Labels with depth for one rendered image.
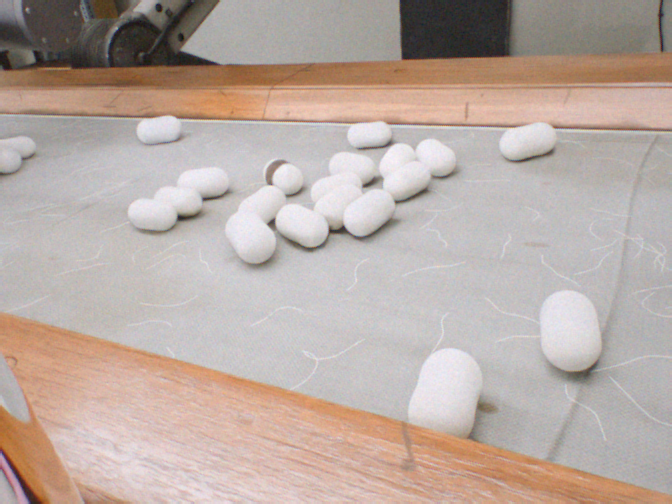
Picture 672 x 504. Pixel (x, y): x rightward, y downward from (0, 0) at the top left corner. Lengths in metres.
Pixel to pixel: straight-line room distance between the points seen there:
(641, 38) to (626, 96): 1.94
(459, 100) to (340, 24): 2.26
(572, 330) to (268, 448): 0.11
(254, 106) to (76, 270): 0.26
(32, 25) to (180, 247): 0.23
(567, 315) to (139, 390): 0.14
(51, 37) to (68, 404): 0.35
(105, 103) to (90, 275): 0.36
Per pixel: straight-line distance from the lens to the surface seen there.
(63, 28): 0.51
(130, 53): 1.03
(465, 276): 0.26
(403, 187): 0.32
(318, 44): 2.77
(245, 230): 0.28
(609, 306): 0.25
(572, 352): 0.20
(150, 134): 0.51
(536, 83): 0.45
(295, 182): 0.35
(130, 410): 0.19
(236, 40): 3.04
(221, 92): 0.56
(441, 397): 0.18
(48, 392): 0.21
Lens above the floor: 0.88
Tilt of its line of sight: 30 degrees down
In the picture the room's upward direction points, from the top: 9 degrees counter-clockwise
